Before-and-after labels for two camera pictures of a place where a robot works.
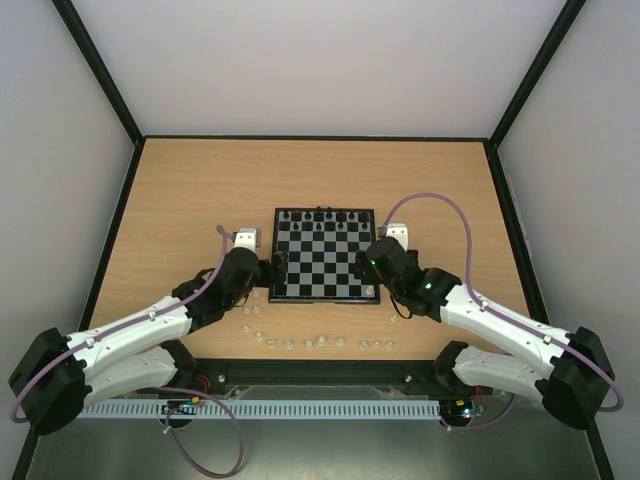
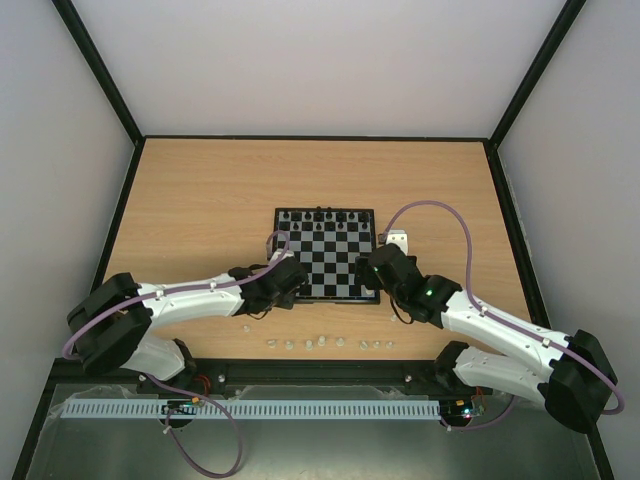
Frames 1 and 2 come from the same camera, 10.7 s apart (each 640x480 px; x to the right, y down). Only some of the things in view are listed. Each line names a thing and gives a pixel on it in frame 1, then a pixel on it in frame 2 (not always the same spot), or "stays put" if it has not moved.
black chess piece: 318,216 stays put
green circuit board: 463,408 stays put
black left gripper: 279,270 -> 287,301
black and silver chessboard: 321,246 stays put
